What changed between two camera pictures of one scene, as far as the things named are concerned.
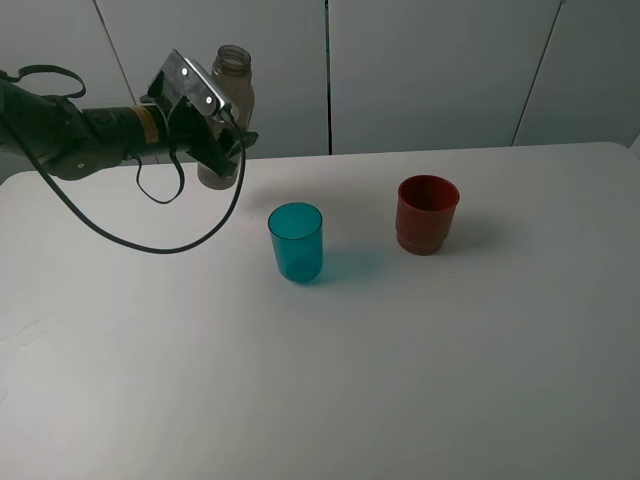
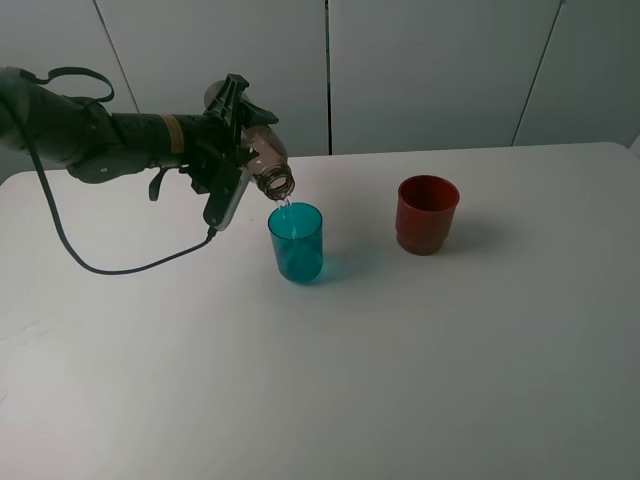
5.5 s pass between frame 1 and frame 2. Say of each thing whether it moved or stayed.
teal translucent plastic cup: stayed
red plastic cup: stayed
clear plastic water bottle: moved
